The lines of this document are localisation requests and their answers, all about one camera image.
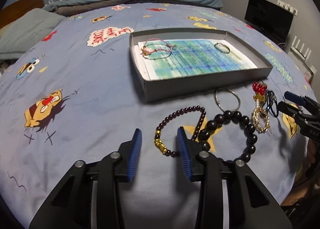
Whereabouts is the wooden headboard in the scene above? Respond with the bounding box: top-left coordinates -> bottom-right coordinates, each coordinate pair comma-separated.
0,0 -> 44,28

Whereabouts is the blue cord bracelet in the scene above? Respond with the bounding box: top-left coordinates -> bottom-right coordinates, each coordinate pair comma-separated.
265,90 -> 279,118

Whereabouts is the grey shallow cardboard box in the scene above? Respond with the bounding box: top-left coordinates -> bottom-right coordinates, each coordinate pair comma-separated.
130,28 -> 272,102

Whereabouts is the blue cartoon bed sheet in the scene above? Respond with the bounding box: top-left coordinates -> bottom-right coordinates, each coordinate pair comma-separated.
1,3 -> 315,228

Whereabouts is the thin dark hoop bracelet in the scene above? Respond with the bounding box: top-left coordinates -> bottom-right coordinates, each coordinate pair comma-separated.
143,43 -> 173,60

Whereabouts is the silver metal bangle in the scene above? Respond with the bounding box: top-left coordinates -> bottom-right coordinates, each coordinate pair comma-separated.
214,88 -> 241,112

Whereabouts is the white wall power strip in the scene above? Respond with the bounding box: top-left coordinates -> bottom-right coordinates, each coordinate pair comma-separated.
277,0 -> 298,16

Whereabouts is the small green ring bracelet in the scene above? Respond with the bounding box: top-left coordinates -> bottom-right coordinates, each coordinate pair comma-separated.
214,42 -> 231,55

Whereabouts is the blue green printed paper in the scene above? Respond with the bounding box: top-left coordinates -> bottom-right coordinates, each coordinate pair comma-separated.
134,38 -> 257,80

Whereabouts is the black flat monitor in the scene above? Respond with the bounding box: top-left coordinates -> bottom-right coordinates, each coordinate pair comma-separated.
244,0 -> 294,43

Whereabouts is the large black bead bracelet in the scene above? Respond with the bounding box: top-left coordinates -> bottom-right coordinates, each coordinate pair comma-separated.
197,110 -> 258,164

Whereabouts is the grey pillow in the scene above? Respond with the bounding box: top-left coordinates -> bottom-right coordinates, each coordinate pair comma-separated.
1,8 -> 66,60

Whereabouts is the dark red bead bracelet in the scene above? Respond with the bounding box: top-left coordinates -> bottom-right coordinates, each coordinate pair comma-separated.
154,105 -> 207,158

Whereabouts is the teal rolled blanket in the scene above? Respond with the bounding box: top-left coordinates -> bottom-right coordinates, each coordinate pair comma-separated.
43,0 -> 223,17

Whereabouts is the white pearl strand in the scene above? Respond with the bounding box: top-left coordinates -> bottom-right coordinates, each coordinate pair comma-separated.
252,99 -> 270,134

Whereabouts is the white wifi router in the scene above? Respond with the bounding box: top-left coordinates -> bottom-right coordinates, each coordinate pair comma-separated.
290,35 -> 317,75

